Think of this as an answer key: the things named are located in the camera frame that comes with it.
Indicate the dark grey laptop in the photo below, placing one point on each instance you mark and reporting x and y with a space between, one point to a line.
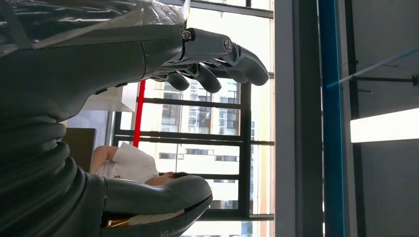
80 149

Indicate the building outside window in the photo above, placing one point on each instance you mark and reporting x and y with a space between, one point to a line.
203 121

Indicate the person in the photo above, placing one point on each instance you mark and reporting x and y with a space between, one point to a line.
131 165

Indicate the clear plastic hand wrap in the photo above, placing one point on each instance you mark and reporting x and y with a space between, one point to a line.
98 16

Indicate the pale blue rod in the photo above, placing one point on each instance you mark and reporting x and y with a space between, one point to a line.
376 66

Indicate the black window frame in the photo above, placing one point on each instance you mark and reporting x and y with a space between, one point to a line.
245 130

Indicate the grey pillar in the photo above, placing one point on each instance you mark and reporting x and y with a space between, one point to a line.
294 130

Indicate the red barrier belt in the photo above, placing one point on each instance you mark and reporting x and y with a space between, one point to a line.
139 111

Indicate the blue vertical strip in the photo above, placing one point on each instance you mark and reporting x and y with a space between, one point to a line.
332 147

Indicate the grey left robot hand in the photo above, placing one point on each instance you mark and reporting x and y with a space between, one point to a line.
82 65

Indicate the ceiling light panel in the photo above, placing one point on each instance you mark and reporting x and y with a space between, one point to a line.
386 126

